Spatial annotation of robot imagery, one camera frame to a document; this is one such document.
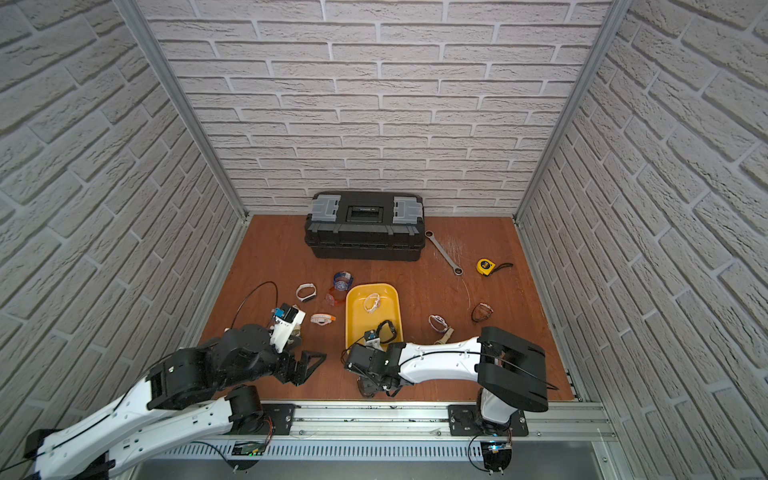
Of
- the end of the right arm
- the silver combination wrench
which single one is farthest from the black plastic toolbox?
the end of the right arm

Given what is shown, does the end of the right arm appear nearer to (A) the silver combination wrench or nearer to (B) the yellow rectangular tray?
(B) the yellow rectangular tray

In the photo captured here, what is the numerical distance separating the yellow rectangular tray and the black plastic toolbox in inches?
5.3

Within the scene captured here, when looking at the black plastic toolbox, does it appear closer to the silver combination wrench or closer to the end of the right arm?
the silver combination wrench

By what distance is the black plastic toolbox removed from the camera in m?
0.96

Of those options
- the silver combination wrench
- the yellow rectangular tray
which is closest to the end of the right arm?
the yellow rectangular tray

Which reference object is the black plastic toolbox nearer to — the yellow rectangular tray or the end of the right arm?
the yellow rectangular tray

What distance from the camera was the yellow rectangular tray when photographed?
2.98ft
